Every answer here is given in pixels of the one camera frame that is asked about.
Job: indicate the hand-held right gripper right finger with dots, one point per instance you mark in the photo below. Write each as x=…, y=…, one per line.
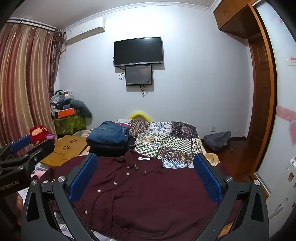
x=208, y=178

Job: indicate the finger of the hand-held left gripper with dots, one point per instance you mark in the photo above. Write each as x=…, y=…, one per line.
x=45, y=147
x=20, y=141

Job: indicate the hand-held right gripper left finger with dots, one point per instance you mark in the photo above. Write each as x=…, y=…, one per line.
x=83, y=177

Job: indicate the maroon button-up shirt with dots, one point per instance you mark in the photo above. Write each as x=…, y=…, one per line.
x=143, y=197

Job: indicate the pile of clothes and papers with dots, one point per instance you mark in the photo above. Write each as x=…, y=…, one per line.
x=61, y=99

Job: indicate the red plush toy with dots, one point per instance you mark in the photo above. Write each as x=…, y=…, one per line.
x=38, y=133

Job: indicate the cream cloth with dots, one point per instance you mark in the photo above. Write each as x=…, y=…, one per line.
x=212, y=158

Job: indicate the wooden lap desk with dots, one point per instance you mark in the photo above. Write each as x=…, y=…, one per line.
x=67, y=148

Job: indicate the folded black garment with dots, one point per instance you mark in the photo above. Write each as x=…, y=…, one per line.
x=104, y=152

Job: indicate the green bag with clutter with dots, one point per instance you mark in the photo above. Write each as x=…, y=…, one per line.
x=69, y=125

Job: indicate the grey backpack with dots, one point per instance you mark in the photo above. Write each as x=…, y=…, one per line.
x=217, y=141

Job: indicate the orange box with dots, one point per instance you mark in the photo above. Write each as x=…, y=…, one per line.
x=67, y=112

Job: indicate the folded blue jeans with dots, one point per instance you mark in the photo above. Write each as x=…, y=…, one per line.
x=108, y=136

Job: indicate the dark grey cushion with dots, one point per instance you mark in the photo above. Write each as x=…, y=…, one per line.
x=84, y=111

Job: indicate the patchwork patterned bedspread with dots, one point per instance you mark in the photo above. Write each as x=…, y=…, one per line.
x=166, y=143

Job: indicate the striped brown curtain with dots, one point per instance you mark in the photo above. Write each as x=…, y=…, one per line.
x=23, y=81

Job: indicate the white plastic drawer cabinet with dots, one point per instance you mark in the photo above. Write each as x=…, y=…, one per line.
x=284, y=192

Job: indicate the yellow curved object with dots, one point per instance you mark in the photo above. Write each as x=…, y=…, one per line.
x=138, y=114

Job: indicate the wooden door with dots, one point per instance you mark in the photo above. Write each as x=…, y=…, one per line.
x=260, y=97

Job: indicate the frosted sliding wardrobe door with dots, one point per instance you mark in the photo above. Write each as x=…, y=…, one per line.
x=282, y=92

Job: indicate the white air conditioner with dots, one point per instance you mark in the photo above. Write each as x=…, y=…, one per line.
x=85, y=30

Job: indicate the wooden overhead cabinet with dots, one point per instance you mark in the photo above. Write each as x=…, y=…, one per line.
x=233, y=18

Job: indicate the small black wall monitor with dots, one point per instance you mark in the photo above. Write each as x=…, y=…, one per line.
x=138, y=75

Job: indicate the black wall television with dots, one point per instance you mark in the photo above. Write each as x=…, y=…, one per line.
x=138, y=51

